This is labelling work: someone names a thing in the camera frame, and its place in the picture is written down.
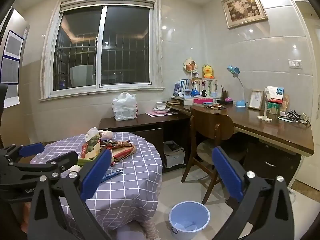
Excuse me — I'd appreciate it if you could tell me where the grey seat cushion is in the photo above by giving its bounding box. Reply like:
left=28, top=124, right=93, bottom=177
left=196, top=140, right=247, bottom=167

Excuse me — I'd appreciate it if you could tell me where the green box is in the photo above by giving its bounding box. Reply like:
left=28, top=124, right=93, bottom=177
left=267, top=101, right=282, bottom=115

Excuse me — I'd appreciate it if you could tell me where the pink mat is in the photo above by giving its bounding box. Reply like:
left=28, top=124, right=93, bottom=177
left=145, top=110, right=178, bottom=117

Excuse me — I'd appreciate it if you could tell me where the blue plastic bucket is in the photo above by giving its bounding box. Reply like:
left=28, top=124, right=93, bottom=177
left=169, top=201, right=210, bottom=235

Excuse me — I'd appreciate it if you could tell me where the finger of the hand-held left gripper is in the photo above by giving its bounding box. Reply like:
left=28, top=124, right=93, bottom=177
left=9, top=151, right=78, bottom=179
left=0, top=142, right=45, bottom=164

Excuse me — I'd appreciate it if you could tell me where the framed flower picture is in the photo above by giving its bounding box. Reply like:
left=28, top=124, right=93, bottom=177
left=221, top=0, right=268, bottom=29

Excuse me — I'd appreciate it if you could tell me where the yellow duck plush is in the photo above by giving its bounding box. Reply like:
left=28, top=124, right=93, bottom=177
left=202, top=64, right=215, bottom=79

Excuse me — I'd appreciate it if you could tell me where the power strip with cables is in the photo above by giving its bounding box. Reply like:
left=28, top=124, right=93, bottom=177
left=278, top=109, right=311, bottom=126

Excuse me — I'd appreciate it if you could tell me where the row of books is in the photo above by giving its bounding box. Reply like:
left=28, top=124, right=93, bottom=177
left=173, top=79, right=190, bottom=97

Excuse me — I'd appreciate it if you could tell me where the white storage box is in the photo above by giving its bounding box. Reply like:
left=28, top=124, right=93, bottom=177
left=163, top=141, right=186, bottom=168

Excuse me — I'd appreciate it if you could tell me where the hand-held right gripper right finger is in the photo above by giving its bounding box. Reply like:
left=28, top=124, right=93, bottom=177
left=211, top=146, right=295, bottom=240

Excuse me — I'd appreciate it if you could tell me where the dark drawer cabinet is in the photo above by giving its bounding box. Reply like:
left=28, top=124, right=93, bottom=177
left=244, top=140, right=302, bottom=188

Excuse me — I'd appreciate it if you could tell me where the wall poster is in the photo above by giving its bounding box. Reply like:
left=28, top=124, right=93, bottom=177
left=0, top=7, right=30, bottom=108

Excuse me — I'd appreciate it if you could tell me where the thin blue wrapper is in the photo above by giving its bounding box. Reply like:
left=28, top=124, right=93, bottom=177
left=102, top=170, right=123, bottom=180

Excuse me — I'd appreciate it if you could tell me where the red snack packet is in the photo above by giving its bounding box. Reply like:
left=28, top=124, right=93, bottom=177
left=110, top=140, right=137, bottom=165

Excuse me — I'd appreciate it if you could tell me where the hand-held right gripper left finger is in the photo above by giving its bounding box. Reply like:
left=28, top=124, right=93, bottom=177
left=26, top=149, right=113, bottom=240

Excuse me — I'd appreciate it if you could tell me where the desk calendar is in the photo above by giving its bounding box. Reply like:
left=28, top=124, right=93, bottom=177
left=267, top=86, right=285, bottom=103

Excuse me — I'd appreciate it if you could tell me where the green and red paper carton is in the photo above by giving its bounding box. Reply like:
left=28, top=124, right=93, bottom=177
left=80, top=127, right=102, bottom=160

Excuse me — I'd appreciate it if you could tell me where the cartoon hand fan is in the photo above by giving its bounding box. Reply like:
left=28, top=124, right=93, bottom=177
left=184, top=57, right=198, bottom=73

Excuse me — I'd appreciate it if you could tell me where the round table, checked purple cloth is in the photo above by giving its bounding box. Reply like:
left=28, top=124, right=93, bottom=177
left=30, top=131, right=163, bottom=232

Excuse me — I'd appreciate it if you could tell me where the white phone stand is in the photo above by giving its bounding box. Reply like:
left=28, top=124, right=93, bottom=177
left=257, top=87, right=273, bottom=122

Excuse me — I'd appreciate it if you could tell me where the small photo frame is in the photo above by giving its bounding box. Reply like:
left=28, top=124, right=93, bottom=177
left=248, top=89, right=265, bottom=111

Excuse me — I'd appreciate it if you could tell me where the blue desk lamp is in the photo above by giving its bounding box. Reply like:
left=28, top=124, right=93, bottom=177
left=227, top=64, right=248, bottom=108

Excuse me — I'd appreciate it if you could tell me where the pile of pencils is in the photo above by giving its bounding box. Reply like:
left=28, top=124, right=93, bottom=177
left=203, top=103, right=227, bottom=110

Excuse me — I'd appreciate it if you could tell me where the wooden chair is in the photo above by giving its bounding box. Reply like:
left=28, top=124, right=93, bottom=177
left=181, top=106, right=248, bottom=204

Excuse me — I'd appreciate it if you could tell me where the brown wooden desk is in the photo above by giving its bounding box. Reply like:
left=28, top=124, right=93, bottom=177
left=166, top=102, right=315, bottom=157

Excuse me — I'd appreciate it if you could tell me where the large white plastic bag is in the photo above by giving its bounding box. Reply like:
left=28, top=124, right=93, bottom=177
left=112, top=92, right=138, bottom=121

